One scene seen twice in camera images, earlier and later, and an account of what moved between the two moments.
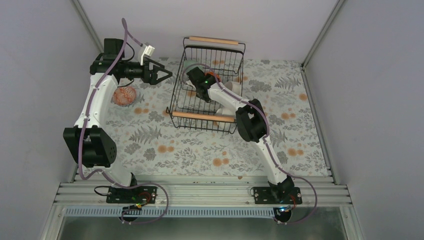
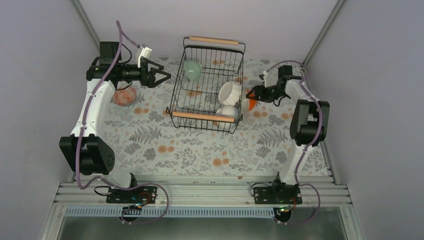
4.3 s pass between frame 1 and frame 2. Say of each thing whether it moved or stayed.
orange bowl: moved
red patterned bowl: stayed
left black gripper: stayed
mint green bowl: stayed
